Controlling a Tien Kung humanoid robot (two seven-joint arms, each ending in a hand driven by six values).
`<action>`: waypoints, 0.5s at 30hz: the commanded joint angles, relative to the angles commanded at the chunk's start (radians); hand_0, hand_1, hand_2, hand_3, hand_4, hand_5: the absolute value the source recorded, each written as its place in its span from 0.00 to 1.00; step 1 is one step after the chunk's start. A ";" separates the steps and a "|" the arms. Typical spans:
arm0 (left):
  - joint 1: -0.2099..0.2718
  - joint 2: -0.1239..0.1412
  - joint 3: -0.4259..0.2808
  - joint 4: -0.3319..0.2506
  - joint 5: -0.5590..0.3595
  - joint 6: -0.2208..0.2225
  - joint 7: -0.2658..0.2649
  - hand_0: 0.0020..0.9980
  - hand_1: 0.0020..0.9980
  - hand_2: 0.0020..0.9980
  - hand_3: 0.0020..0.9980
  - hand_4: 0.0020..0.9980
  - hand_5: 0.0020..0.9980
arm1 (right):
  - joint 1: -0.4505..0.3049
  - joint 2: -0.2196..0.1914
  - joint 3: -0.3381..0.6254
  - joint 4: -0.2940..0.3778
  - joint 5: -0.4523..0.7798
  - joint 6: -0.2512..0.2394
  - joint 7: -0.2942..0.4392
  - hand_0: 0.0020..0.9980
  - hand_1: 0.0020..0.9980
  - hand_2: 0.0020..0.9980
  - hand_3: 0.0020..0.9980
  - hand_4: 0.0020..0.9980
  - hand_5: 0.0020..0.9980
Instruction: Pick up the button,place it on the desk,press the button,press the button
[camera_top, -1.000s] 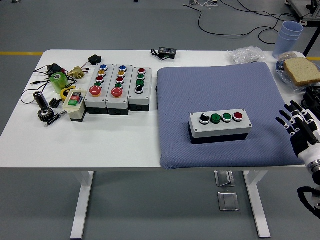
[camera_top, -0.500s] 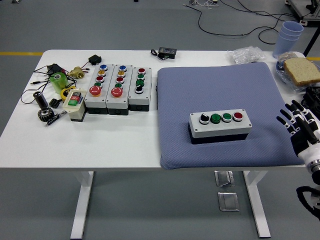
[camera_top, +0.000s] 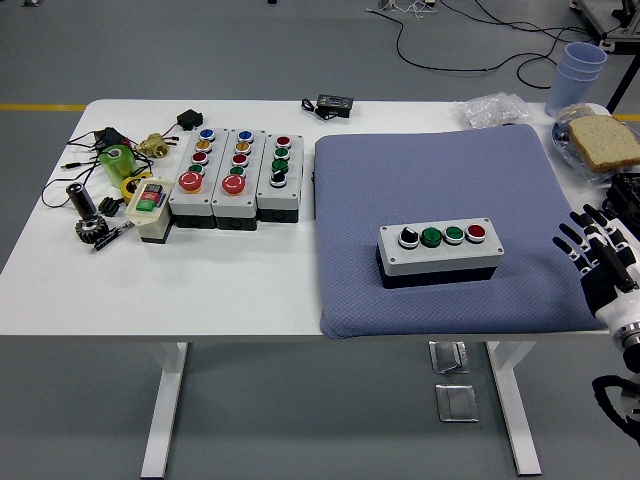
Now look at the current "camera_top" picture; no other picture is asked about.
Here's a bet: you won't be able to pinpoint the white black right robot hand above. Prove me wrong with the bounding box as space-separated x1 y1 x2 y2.
552 203 640 334

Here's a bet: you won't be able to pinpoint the four-control box with knob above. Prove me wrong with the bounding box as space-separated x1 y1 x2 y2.
375 218 504 290
256 132 305 224

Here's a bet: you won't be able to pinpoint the five-button control box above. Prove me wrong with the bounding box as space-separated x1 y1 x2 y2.
168 126 229 230
211 128 268 232

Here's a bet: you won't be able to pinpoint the white bread slice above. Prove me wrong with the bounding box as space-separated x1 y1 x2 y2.
566 114 640 174

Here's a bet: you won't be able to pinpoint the clear glass plate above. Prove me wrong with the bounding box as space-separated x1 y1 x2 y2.
551 121 640 177

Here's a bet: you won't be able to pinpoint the white table leg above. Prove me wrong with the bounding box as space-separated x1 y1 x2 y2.
140 341 190 479
484 340 543 476

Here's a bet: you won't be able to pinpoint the metal floor socket plate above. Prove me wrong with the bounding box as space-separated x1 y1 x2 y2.
428 340 471 375
434 383 480 424

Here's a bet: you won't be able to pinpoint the black slanted stand leg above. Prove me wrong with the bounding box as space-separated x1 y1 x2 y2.
605 59 640 114

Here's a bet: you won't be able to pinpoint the stacked pale blue cups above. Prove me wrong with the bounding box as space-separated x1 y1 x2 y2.
544 41 609 119

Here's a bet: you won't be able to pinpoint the clear plastic bag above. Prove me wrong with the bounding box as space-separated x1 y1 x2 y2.
455 92 532 129

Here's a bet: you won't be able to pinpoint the blue-grey quilted mat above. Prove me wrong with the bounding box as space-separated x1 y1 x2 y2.
313 123 609 340

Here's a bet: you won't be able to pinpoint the black digital meter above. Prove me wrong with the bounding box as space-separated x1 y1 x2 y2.
301 93 355 121

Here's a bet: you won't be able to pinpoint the black servo motor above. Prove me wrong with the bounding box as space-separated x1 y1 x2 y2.
176 109 205 132

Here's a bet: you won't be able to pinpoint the brass pipe fitting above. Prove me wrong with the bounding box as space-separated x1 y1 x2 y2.
135 131 171 159

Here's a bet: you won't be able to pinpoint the yellow tape roll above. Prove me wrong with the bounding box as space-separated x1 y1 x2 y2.
120 172 153 204

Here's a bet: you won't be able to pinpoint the thin metal pin tool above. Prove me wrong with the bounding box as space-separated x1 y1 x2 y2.
88 219 135 255

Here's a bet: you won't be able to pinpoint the green translucent cylinder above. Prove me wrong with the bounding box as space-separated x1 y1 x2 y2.
98 144 139 189

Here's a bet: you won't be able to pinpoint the black power adapter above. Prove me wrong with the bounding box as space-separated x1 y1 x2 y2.
94 127 132 151

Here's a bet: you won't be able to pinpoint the large black gear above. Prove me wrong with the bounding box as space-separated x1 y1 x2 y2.
74 215 110 245

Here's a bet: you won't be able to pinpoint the dark metal cylinder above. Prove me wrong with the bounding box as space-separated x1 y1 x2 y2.
66 182 98 219

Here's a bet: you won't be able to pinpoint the aluminium frame stand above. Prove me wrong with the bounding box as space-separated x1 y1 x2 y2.
569 0 640 54

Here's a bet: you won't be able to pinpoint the black floor cable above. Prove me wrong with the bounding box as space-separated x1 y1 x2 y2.
368 0 609 89

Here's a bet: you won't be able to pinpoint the white floor cable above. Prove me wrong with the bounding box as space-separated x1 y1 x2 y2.
366 0 441 19

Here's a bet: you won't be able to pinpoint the cream switch box red green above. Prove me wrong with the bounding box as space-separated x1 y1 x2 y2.
123 174 175 245

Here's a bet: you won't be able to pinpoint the thin black wire with plug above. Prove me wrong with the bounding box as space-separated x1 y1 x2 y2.
41 128 154 208

